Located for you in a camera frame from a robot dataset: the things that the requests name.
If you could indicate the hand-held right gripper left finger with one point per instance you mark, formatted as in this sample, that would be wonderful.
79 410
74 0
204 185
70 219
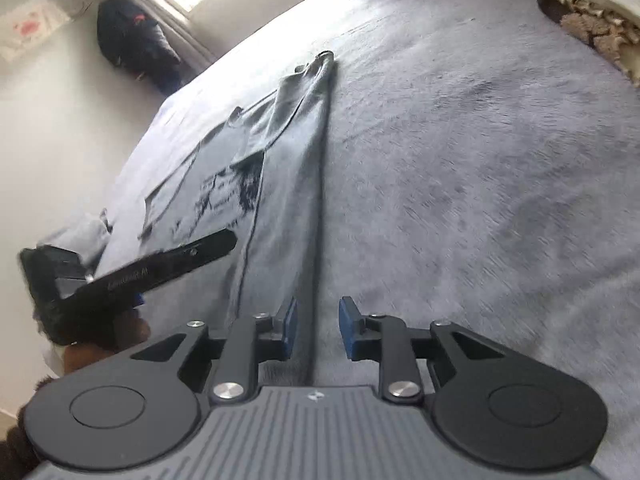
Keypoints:
291 330

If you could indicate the brown and cream plush cloth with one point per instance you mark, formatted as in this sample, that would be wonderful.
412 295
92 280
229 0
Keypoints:
595 15

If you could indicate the person's left hand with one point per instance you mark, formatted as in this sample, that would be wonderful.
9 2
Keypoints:
132 330

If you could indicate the grey fleece bed blanket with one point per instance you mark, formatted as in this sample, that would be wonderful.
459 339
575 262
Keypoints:
475 185

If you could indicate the dark hanging jacket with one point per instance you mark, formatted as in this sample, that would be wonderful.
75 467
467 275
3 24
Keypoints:
135 40

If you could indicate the white wall cloth red print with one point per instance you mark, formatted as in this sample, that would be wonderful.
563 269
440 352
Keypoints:
30 27

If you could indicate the light grey folded cloth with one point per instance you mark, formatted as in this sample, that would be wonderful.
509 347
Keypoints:
80 240

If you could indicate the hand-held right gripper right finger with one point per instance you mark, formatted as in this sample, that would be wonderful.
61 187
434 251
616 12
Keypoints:
347 330

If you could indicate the beige curtain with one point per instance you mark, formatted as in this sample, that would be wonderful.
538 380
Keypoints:
160 15

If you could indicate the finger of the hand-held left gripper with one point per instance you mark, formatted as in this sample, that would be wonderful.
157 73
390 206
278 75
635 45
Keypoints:
200 252

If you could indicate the grey knit sweater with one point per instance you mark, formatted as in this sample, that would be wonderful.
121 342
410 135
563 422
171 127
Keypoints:
285 185

